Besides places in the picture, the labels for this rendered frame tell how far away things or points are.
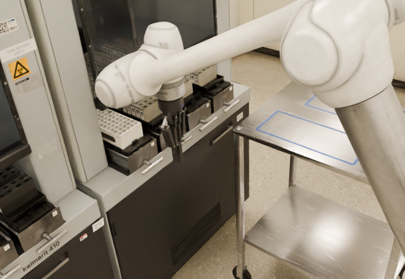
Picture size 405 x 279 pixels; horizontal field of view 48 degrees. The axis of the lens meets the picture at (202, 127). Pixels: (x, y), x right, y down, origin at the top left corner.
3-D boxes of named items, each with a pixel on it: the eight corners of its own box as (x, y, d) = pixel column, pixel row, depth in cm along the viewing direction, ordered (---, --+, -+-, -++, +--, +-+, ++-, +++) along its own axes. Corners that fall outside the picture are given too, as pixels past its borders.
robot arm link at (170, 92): (145, 82, 125) (148, 100, 128) (174, 87, 121) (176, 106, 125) (161, 68, 132) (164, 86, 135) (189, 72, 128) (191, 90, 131)
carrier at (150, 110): (163, 108, 167) (161, 94, 164) (167, 109, 166) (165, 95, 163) (141, 122, 160) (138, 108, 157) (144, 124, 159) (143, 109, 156)
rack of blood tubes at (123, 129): (67, 125, 165) (62, 110, 161) (88, 112, 171) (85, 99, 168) (123, 152, 149) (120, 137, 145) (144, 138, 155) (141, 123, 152)
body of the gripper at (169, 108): (166, 86, 134) (169, 112, 139) (150, 99, 128) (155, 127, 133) (188, 90, 131) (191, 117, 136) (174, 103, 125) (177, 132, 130)
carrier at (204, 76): (213, 75, 187) (212, 62, 183) (217, 77, 186) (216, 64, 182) (194, 87, 180) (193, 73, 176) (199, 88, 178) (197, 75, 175)
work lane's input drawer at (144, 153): (14, 115, 186) (8, 96, 181) (43, 100, 195) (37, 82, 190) (139, 180, 147) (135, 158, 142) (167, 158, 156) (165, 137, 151)
